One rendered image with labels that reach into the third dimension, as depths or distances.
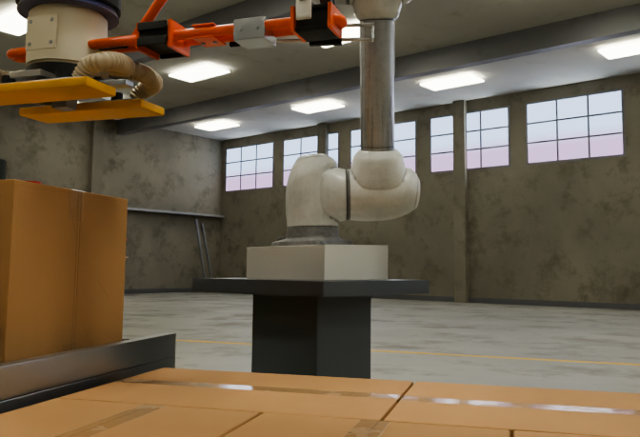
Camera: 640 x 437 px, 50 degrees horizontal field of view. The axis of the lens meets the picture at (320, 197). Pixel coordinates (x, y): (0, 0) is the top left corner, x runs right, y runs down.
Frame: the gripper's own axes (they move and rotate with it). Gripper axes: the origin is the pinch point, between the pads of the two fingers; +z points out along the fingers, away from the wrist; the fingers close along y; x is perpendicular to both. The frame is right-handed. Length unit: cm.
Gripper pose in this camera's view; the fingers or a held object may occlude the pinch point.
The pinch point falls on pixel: (315, 25)
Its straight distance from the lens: 142.1
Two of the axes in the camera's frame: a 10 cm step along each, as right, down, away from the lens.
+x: 9.5, -0.2, -3.2
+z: -0.1, 9.9, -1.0
